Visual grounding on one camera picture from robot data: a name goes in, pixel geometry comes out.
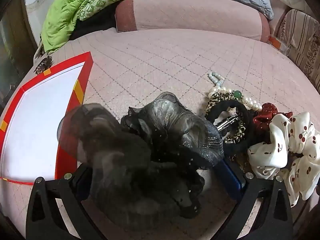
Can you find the red box with white inside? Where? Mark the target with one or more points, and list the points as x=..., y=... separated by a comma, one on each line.
x=37, y=120

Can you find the beaded metal hair clip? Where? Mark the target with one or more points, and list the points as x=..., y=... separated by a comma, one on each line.
x=227, y=122

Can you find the black organza scrunchie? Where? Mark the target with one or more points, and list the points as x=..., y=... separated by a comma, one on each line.
x=162, y=130

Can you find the striped floral sofa backrest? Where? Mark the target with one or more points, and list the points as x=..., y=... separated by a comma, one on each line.
x=300, y=37

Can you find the black cloth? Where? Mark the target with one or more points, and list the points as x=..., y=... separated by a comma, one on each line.
x=97, y=22

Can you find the white cherry print scrunchie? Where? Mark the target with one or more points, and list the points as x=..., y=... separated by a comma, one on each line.
x=280, y=135

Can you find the pink bolster cushion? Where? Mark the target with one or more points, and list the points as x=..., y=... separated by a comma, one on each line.
x=195, y=15

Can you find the dark glass cabinet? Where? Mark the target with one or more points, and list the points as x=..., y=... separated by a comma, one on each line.
x=12, y=42

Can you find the red polka dot scrunchie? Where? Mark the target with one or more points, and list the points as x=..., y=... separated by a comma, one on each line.
x=268, y=110

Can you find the green quilt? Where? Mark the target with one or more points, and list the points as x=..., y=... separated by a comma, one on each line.
x=75, y=7

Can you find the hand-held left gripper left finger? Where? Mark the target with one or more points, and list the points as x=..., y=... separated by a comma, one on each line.
x=50, y=195

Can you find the leopard print scrunchie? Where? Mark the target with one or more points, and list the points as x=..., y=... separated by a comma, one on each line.
x=215, y=100

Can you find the orange packet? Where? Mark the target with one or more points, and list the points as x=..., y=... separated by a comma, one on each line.
x=277, y=43

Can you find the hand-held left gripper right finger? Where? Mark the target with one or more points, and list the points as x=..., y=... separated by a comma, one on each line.
x=231, y=177

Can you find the brown hair claw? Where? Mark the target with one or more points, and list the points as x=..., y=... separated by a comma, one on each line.
x=43, y=65

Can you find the beige patterned cloth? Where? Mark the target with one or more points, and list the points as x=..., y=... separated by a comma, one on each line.
x=39, y=52

